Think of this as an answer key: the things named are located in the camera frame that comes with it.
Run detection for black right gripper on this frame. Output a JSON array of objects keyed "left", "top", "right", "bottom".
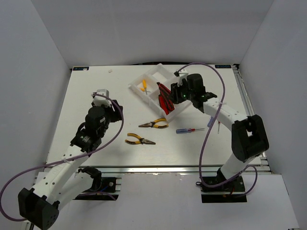
[{"left": 167, "top": 80, "right": 194, "bottom": 104}]

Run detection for blue screwdriver horizontal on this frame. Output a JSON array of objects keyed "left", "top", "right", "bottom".
[{"left": 176, "top": 128, "right": 205, "bottom": 134}]

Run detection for yellow screwdriver long shaft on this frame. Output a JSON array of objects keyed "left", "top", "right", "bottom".
[{"left": 142, "top": 80, "right": 148, "bottom": 95}]

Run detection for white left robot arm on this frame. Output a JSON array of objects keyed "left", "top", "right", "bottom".
[{"left": 18, "top": 94, "right": 123, "bottom": 230}]

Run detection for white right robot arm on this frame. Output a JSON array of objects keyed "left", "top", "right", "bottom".
[{"left": 169, "top": 74, "right": 269, "bottom": 191}]

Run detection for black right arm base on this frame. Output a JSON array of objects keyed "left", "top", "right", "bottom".
[{"left": 195, "top": 176, "right": 247, "bottom": 204}]

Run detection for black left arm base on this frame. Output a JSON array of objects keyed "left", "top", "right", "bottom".
[{"left": 74, "top": 166, "right": 120, "bottom": 201}]

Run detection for white compartment organizer tray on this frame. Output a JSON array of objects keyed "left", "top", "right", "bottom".
[{"left": 129, "top": 64, "right": 191, "bottom": 121}]

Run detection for yellow pliers lower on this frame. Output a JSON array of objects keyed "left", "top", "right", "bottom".
[{"left": 125, "top": 133, "right": 156, "bottom": 145}]

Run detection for yellow pliers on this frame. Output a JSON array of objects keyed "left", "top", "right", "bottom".
[
  {"left": 125, "top": 133, "right": 156, "bottom": 145},
  {"left": 138, "top": 118, "right": 169, "bottom": 129}
]

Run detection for yellow pliers upper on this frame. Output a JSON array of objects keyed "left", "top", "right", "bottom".
[{"left": 138, "top": 118, "right": 169, "bottom": 129}]

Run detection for blue label right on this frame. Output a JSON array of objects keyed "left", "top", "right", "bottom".
[{"left": 215, "top": 64, "right": 232, "bottom": 69}]

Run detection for blue label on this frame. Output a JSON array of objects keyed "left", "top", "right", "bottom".
[
  {"left": 72, "top": 67, "right": 89, "bottom": 71},
  {"left": 215, "top": 64, "right": 232, "bottom": 69}
]

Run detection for blue label left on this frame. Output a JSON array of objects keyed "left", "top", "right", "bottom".
[{"left": 72, "top": 67, "right": 89, "bottom": 71}]

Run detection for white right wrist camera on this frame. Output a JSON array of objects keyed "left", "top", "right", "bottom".
[{"left": 174, "top": 69, "right": 189, "bottom": 85}]

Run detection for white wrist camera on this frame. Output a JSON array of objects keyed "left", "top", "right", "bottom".
[
  {"left": 174, "top": 69, "right": 189, "bottom": 85},
  {"left": 91, "top": 89, "right": 111, "bottom": 107}
]

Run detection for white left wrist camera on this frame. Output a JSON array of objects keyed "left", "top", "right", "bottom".
[{"left": 91, "top": 89, "right": 111, "bottom": 107}]

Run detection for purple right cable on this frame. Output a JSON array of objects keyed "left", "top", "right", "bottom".
[{"left": 176, "top": 62, "right": 259, "bottom": 197}]

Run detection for purple cable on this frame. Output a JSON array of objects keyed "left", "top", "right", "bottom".
[
  {"left": 176, "top": 62, "right": 259, "bottom": 197},
  {"left": 0, "top": 93, "right": 125, "bottom": 221}
]

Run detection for aluminium rail front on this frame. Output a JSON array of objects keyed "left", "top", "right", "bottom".
[{"left": 44, "top": 164, "right": 271, "bottom": 175}]

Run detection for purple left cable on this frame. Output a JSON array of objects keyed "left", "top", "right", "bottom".
[{"left": 0, "top": 93, "right": 125, "bottom": 221}]

